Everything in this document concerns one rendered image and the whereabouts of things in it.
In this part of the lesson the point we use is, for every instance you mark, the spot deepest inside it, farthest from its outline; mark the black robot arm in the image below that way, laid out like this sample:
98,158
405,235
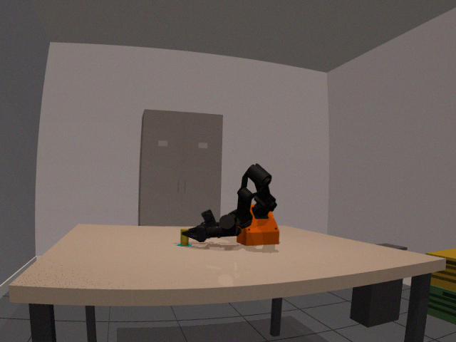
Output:
242,216

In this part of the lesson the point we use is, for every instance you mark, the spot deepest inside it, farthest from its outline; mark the yellow tall cylinder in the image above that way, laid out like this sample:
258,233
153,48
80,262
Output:
184,239

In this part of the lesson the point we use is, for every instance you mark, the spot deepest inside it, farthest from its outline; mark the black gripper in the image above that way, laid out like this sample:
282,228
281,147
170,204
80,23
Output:
201,232

